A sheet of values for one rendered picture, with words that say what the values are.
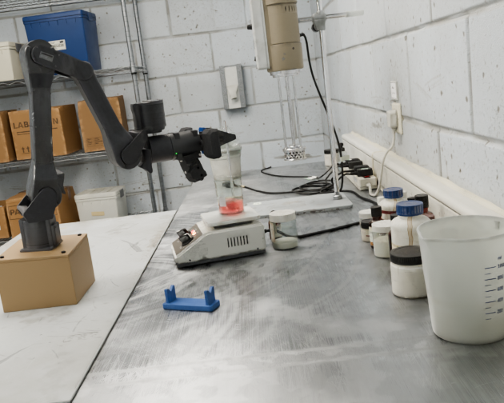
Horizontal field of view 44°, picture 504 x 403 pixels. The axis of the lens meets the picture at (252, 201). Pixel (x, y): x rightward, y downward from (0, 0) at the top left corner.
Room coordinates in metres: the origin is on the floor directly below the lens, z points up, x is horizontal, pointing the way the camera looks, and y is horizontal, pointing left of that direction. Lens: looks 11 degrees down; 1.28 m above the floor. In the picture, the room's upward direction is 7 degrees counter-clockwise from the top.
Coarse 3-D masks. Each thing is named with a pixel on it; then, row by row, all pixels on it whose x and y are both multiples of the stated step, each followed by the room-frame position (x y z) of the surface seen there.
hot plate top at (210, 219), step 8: (248, 208) 1.41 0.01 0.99; (208, 216) 1.38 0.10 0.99; (216, 216) 1.37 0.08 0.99; (232, 216) 1.35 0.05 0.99; (240, 216) 1.34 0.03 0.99; (248, 216) 1.33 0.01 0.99; (256, 216) 1.32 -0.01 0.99; (208, 224) 1.31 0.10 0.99; (216, 224) 1.31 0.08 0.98; (224, 224) 1.31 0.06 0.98
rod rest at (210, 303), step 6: (174, 288) 1.07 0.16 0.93; (210, 288) 1.03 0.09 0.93; (168, 294) 1.05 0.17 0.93; (174, 294) 1.07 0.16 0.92; (204, 294) 1.02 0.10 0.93; (210, 294) 1.02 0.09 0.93; (168, 300) 1.05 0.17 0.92; (174, 300) 1.06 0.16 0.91; (180, 300) 1.06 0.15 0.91; (186, 300) 1.05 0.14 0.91; (192, 300) 1.05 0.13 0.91; (198, 300) 1.05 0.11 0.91; (204, 300) 1.04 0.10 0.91; (210, 300) 1.02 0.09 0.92; (216, 300) 1.03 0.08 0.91; (168, 306) 1.04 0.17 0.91; (174, 306) 1.04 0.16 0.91; (180, 306) 1.03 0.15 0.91; (186, 306) 1.03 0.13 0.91; (192, 306) 1.02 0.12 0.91; (198, 306) 1.02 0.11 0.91; (204, 306) 1.01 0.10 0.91; (210, 306) 1.01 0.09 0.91; (216, 306) 1.02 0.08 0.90
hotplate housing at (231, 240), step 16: (240, 224) 1.33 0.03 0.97; (256, 224) 1.32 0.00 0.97; (208, 240) 1.30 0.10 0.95; (224, 240) 1.30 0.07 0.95; (240, 240) 1.31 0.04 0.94; (256, 240) 1.32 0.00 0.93; (176, 256) 1.30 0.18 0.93; (192, 256) 1.29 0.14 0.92; (208, 256) 1.30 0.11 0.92; (224, 256) 1.31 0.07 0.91; (240, 256) 1.31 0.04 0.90
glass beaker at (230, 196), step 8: (232, 176) 1.40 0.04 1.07; (216, 184) 1.36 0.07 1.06; (224, 184) 1.34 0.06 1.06; (232, 184) 1.35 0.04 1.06; (240, 184) 1.36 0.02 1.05; (216, 192) 1.36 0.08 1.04; (224, 192) 1.34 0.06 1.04; (232, 192) 1.34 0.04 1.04; (240, 192) 1.36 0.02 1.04; (224, 200) 1.35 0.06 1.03; (232, 200) 1.34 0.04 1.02; (240, 200) 1.35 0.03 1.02; (224, 208) 1.35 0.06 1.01; (232, 208) 1.34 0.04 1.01; (240, 208) 1.35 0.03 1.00; (224, 216) 1.35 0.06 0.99
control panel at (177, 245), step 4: (196, 224) 1.41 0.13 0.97; (192, 228) 1.40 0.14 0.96; (196, 228) 1.38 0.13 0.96; (196, 232) 1.35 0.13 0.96; (200, 232) 1.33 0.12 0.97; (196, 236) 1.32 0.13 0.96; (200, 236) 1.30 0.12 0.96; (176, 240) 1.40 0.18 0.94; (192, 240) 1.31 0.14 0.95; (172, 244) 1.39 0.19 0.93; (176, 244) 1.37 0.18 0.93; (180, 244) 1.35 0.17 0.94; (188, 244) 1.30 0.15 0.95; (176, 248) 1.34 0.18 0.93; (180, 248) 1.32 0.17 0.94; (184, 248) 1.30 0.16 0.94; (176, 252) 1.31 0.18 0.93; (180, 252) 1.29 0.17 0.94
